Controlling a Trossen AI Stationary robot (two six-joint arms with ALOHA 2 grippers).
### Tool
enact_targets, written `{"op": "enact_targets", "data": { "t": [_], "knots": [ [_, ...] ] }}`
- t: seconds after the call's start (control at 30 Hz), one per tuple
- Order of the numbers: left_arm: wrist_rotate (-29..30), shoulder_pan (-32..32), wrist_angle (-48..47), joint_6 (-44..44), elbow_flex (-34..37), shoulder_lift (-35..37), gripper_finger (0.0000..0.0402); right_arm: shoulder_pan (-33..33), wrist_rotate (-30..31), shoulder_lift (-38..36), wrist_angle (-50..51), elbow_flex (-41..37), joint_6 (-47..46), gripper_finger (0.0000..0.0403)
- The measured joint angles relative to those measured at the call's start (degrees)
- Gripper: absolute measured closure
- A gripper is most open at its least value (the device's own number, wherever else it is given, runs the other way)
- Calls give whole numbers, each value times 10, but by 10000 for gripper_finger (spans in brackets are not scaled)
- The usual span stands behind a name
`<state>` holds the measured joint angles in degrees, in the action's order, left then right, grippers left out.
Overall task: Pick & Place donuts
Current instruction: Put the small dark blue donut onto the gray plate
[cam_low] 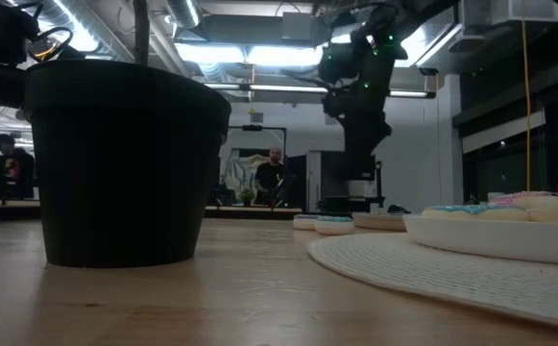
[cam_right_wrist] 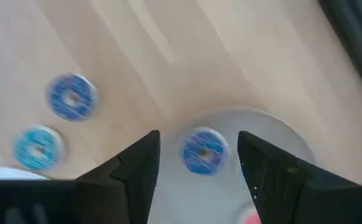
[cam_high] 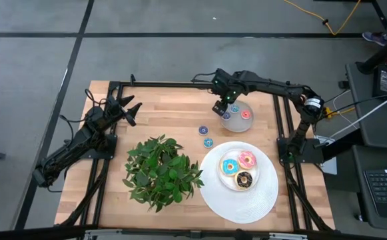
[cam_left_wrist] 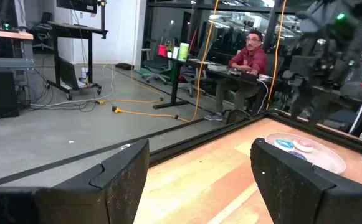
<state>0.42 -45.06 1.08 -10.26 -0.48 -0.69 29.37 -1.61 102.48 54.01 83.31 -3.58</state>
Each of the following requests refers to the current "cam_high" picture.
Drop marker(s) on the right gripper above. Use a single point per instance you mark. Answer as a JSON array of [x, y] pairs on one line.
[[220, 108]]

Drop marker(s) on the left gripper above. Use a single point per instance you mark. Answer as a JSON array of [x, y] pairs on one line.
[[115, 108]]

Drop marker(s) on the small dark blue donut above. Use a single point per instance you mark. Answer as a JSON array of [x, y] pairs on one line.
[[200, 128], [226, 118]]

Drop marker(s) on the small teal donut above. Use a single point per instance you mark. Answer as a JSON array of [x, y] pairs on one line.
[[237, 106], [205, 140]]

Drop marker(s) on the small pink donut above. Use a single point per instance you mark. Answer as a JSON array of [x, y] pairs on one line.
[[243, 112]]

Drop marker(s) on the large blue frosted donut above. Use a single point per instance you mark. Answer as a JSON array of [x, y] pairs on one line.
[[226, 163]]

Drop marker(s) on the large pink frosted donut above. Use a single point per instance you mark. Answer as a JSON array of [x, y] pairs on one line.
[[251, 156]]

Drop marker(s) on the large chocolate frosted donut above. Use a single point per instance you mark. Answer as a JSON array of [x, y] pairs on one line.
[[239, 176]]

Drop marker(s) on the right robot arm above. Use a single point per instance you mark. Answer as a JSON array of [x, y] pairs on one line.
[[273, 87]]

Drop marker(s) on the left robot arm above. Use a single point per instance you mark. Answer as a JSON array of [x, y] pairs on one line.
[[66, 151]]

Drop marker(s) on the green artificial plant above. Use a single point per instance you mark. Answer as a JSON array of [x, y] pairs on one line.
[[160, 173]]

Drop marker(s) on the white round plate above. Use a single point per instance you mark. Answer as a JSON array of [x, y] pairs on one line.
[[224, 182]]

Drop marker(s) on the white woven round placemat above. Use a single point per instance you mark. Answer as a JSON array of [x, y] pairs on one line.
[[239, 206]]

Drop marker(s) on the dark grey side desk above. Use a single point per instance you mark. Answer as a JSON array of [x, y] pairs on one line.
[[373, 133]]

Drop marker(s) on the black steel column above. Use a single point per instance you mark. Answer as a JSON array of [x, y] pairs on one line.
[[379, 56]]

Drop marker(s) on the person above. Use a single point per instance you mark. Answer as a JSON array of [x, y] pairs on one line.
[[374, 37]]

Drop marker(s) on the black table frame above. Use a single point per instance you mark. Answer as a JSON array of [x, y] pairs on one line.
[[180, 84]]

